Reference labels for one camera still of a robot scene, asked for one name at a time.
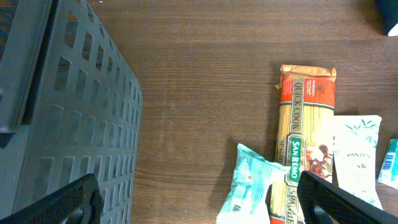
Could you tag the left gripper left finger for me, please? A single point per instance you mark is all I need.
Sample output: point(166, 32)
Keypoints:
point(77, 202)

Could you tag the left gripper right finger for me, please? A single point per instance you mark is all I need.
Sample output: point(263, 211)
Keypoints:
point(324, 202)

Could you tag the small teal tissue pack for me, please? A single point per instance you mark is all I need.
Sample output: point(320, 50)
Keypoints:
point(388, 172)

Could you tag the light teal snack pouch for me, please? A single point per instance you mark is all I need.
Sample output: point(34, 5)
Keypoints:
point(252, 177)

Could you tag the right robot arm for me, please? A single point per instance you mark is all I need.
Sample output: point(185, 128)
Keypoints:
point(388, 11)

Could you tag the red spaghetti packet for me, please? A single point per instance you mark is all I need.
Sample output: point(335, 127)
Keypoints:
point(304, 138)

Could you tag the grey plastic basket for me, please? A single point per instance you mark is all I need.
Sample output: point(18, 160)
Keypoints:
point(82, 115)

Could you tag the white cosmetic tube gold cap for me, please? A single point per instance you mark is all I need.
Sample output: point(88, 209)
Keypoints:
point(354, 149)

